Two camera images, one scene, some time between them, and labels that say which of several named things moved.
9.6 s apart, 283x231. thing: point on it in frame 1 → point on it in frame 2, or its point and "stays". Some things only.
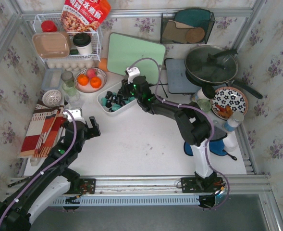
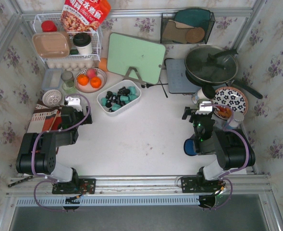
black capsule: x=109 y=94 stays
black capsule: x=108 y=104 stays
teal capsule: x=115 y=107 stays
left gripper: x=88 y=130 → x=84 y=117
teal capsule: x=104 y=101 stays
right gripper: x=126 y=87 → x=194 y=116
